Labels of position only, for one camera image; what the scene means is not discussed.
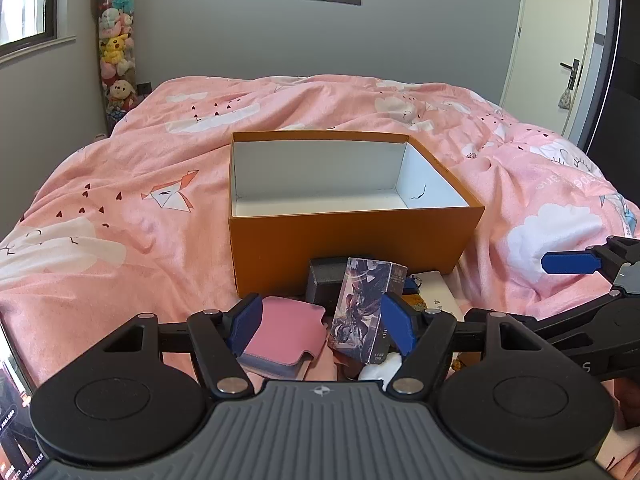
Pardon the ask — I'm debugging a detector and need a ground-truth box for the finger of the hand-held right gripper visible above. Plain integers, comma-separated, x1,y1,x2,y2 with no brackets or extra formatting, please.
527,291,640,343
541,236,640,287

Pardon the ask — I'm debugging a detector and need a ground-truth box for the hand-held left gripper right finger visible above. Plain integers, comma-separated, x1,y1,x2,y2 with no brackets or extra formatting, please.
381,292,546,397

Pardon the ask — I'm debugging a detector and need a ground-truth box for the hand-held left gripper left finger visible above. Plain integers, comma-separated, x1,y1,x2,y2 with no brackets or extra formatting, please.
101,294,264,396

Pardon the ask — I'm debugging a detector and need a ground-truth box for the pink card case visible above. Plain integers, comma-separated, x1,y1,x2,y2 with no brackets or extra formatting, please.
235,296,328,380

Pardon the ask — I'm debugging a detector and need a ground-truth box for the printed card box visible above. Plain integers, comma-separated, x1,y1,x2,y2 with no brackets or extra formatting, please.
327,256,408,365

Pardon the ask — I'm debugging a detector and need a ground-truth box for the black small box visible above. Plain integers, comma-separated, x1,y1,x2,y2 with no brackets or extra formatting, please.
305,257,351,311

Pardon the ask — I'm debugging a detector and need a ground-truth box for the orange cardboard box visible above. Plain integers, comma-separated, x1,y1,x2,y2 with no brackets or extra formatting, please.
228,131,486,298

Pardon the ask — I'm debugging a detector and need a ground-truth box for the white soft object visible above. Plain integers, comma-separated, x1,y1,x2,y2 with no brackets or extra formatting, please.
357,352,403,382

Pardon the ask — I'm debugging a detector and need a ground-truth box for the white flat box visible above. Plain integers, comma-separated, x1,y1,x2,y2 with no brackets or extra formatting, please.
410,270,468,318

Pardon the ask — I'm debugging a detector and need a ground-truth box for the pink printed blanket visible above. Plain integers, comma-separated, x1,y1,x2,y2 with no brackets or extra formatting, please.
0,75,640,480

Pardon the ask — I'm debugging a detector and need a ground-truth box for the white door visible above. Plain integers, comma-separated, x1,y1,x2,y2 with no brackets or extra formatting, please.
500,0,621,136

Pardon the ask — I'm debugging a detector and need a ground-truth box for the phone with lit screen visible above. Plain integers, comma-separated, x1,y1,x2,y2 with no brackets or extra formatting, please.
0,360,46,480

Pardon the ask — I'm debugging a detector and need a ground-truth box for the clear tube of plush toys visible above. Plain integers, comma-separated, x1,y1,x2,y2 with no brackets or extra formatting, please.
91,0,138,131

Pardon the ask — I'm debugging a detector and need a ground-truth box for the window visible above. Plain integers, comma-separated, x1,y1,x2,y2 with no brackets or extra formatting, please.
0,0,76,58

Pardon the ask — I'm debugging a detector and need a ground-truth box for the black door handle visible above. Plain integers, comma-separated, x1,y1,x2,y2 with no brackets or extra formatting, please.
560,58,581,91

